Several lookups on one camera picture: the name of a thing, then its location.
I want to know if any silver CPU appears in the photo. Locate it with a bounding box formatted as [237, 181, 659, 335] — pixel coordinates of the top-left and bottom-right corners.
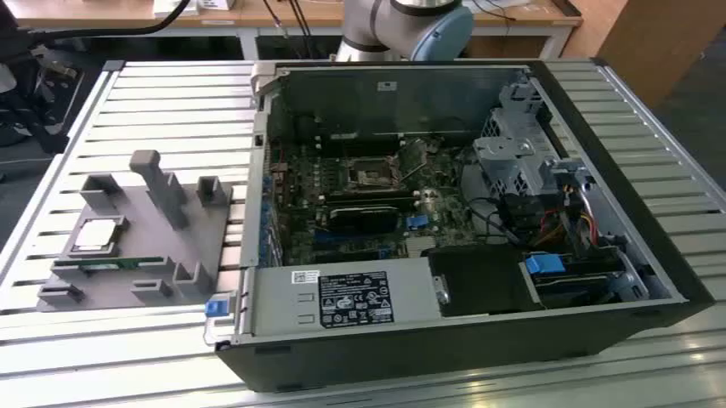
[72, 218, 124, 252]

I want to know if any CPU socket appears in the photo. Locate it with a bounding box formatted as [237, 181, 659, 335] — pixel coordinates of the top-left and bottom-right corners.
[344, 156, 407, 190]

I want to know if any black RAM slot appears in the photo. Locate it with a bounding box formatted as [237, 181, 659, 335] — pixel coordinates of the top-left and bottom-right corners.
[325, 198, 414, 210]
[325, 191, 414, 202]

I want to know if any green RAM stick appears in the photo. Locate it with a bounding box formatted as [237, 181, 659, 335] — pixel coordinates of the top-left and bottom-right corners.
[53, 254, 163, 272]

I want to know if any grey plastic parts rack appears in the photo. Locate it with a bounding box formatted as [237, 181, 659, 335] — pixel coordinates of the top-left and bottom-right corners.
[33, 149, 235, 314]

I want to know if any black graphics card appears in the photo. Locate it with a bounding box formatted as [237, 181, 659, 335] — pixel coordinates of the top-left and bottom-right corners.
[327, 205, 399, 235]

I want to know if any silver power supply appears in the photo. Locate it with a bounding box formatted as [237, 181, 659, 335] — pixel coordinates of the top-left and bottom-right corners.
[247, 258, 444, 337]

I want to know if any metal socket cover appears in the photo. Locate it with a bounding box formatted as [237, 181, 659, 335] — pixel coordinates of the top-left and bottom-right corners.
[395, 137, 432, 180]

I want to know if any silver chipset heatsink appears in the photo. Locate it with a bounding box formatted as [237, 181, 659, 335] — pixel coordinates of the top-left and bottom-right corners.
[404, 236, 439, 257]

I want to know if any green motherboard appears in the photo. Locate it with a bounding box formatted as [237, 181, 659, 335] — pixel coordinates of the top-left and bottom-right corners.
[263, 135, 490, 267]

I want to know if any silver drive cage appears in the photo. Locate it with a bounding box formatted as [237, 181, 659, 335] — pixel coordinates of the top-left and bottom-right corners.
[472, 82, 556, 201]

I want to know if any black open PC case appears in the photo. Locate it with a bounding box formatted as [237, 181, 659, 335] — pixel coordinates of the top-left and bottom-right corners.
[212, 58, 717, 394]

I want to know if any black plastic shroud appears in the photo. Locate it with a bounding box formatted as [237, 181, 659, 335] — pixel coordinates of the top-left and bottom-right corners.
[424, 246, 547, 319]

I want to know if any wooden desk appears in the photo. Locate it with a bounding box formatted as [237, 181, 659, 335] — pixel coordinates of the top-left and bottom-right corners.
[11, 0, 586, 60]

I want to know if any black disk drive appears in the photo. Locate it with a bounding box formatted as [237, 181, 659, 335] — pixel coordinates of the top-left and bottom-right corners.
[532, 271, 626, 306]

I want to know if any wooden cabinet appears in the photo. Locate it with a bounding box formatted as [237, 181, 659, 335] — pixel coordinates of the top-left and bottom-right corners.
[558, 0, 726, 110]

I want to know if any black braided cable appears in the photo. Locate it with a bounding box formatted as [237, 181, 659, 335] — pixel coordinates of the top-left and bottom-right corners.
[16, 0, 192, 42]

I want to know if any yellow wire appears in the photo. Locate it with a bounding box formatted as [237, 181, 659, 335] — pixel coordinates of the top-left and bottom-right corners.
[535, 220, 570, 247]

